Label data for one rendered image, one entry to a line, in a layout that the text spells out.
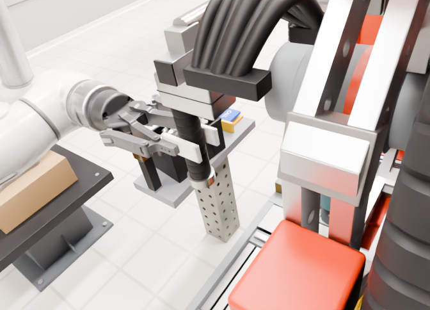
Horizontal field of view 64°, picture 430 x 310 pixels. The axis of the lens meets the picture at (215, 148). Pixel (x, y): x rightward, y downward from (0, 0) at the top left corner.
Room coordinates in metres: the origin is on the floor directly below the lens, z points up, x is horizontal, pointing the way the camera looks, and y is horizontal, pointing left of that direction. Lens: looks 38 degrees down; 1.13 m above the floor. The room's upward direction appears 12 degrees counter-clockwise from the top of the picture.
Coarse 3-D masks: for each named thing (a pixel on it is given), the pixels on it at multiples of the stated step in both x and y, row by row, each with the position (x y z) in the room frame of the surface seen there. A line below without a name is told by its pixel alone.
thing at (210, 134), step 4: (204, 128) 0.42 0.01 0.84; (208, 128) 0.41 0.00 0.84; (212, 128) 0.41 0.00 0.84; (216, 128) 0.41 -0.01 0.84; (204, 132) 0.42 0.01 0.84; (208, 132) 0.41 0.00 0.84; (212, 132) 0.41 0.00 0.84; (216, 132) 0.41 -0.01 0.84; (204, 136) 0.42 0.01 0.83; (208, 136) 0.41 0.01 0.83; (212, 136) 0.41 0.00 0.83; (216, 136) 0.40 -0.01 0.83; (208, 140) 0.41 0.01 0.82; (212, 140) 0.41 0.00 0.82; (216, 140) 0.40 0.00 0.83; (212, 144) 0.41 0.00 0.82; (216, 144) 0.40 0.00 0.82
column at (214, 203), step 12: (216, 168) 0.85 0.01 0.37; (228, 168) 0.90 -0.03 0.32; (216, 180) 0.85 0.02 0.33; (228, 180) 0.89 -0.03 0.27; (204, 192) 0.87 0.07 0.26; (216, 192) 0.84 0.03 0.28; (228, 192) 0.88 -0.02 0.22; (204, 204) 0.88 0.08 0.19; (216, 204) 0.83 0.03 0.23; (228, 204) 0.87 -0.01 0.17; (204, 216) 0.89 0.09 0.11; (216, 216) 0.84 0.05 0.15; (228, 216) 0.86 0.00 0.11; (216, 228) 0.85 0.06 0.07; (228, 228) 0.85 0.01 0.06
